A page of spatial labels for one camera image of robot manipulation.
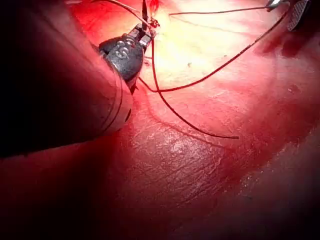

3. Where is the left arm needle driver jaw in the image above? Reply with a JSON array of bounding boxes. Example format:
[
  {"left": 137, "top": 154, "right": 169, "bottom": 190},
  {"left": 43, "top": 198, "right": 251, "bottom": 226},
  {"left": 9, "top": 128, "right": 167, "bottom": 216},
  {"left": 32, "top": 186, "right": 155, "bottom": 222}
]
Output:
[
  {"left": 138, "top": 31, "right": 158, "bottom": 48},
  {"left": 128, "top": 23, "right": 144, "bottom": 41}
]

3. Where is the left arm needle driver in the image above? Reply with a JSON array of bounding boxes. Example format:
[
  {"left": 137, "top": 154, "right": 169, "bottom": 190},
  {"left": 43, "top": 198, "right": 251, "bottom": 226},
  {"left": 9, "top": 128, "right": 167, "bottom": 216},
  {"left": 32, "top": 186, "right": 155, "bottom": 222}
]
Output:
[{"left": 98, "top": 33, "right": 146, "bottom": 88}]

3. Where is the right arm needle driver jaw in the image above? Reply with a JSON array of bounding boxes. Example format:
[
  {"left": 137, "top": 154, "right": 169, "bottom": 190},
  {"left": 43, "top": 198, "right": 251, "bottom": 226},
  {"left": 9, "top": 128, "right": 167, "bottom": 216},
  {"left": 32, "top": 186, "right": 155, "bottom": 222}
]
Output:
[
  {"left": 265, "top": 0, "right": 291, "bottom": 13},
  {"left": 286, "top": 0, "right": 311, "bottom": 33}
]

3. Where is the curved steel needle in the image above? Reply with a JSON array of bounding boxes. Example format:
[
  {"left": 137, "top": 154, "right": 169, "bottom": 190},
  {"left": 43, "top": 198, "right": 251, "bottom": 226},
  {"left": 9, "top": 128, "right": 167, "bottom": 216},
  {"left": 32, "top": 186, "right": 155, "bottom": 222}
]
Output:
[{"left": 140, "top": 0, "right": 149, "bottom": 38}]

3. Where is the black thread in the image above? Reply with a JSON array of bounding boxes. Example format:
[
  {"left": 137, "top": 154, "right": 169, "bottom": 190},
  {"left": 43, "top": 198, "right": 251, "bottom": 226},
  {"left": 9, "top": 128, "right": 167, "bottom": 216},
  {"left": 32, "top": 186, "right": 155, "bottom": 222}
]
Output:
[{"left": 91, "top": 0, "right": 292, "bottom": 140}]

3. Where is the tissue pad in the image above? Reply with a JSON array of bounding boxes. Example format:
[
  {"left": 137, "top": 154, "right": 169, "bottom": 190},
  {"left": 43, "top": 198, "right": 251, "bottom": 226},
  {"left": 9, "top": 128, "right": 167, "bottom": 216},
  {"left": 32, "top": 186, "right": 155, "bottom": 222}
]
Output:
[{"left": 0, "top": 0, "right": 320, "bottom": 240}]

